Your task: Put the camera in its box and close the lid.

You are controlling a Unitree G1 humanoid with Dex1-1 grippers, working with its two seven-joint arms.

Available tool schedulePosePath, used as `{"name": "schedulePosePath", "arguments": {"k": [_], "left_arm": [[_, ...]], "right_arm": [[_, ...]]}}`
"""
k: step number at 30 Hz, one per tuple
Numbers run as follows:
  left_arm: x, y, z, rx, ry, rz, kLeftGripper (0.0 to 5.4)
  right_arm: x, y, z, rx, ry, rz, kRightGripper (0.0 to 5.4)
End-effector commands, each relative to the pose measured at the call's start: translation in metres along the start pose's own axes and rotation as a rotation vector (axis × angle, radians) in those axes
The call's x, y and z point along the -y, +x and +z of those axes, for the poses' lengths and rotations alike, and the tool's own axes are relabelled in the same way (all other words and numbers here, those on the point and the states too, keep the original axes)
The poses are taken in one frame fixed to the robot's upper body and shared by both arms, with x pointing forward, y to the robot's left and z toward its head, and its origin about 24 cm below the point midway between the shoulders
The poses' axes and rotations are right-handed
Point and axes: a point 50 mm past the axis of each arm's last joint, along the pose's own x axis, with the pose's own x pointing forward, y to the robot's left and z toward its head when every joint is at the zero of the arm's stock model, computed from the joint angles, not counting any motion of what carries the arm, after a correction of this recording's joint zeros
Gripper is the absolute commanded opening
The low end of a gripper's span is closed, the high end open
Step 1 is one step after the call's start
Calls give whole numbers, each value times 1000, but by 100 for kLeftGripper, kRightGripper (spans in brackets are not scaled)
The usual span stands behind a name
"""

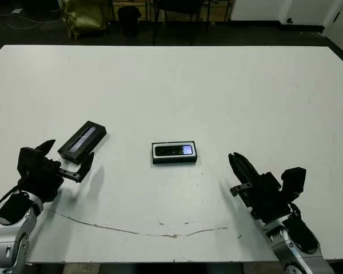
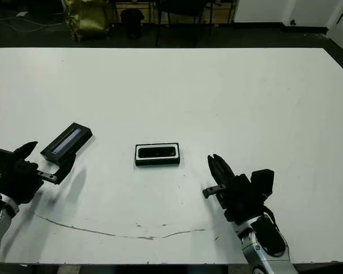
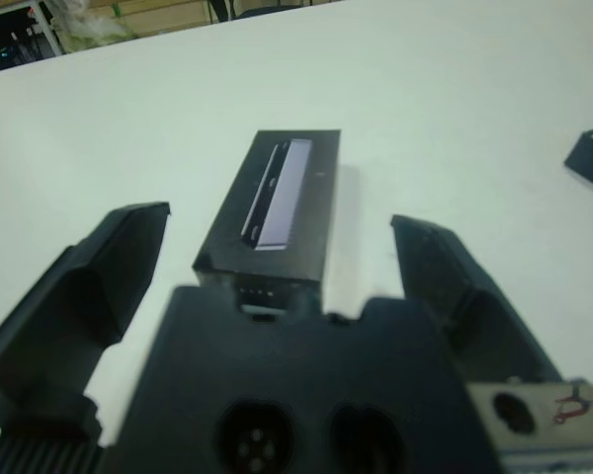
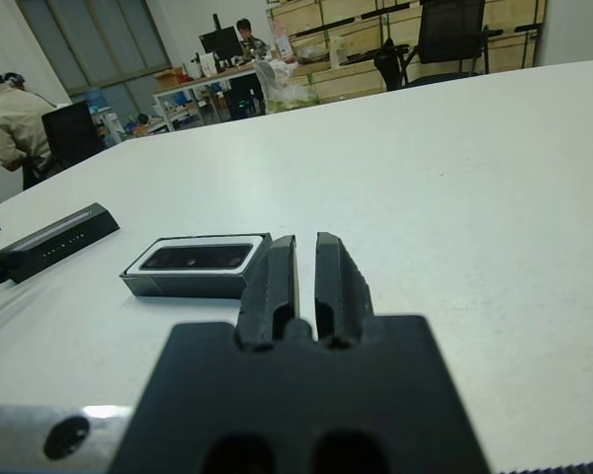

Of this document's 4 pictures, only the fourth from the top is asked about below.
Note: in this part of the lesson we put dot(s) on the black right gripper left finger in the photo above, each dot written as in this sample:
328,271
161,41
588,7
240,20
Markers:
272,286

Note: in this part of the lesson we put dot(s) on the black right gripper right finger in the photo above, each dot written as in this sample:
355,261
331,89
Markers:
338,286

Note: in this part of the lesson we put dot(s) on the black box lid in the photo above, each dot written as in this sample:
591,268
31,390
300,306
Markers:
64,242

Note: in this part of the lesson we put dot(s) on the black slim camera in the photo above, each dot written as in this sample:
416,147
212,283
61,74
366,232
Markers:
193,259

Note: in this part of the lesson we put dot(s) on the black box base white insert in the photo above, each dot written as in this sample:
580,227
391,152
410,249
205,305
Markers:
188,286

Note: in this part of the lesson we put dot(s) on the brown cardboard box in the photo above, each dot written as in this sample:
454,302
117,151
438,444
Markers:
168,79

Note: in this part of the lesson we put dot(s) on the person in beige jacket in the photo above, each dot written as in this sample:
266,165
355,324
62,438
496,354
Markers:
10,118

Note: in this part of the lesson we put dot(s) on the black solid office chair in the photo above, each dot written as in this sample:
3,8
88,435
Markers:
71,133

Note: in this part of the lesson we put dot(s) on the blue water bottle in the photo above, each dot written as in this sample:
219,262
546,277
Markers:
96,101

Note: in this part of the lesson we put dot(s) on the yellowish plastic sack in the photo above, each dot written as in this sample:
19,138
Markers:
281,89

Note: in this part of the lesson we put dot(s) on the wooden crate stack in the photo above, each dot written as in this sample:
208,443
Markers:
351,74

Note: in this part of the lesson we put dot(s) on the large window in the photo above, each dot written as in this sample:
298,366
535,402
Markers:
104,39

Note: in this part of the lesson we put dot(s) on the white printed carton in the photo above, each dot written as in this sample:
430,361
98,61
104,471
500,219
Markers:
206,64

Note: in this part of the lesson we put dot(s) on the pink white carton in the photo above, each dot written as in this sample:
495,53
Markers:
282,44

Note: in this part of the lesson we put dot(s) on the black computer monitor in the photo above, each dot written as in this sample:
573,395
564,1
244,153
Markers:
222,42

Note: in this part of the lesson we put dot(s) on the person with black hair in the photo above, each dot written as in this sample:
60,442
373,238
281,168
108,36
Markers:
247,32

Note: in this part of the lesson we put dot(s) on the black mesh office chair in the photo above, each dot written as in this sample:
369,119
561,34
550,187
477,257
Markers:
452,29

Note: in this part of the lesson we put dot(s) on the white frame desk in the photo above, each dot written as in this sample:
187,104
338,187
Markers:
212,79

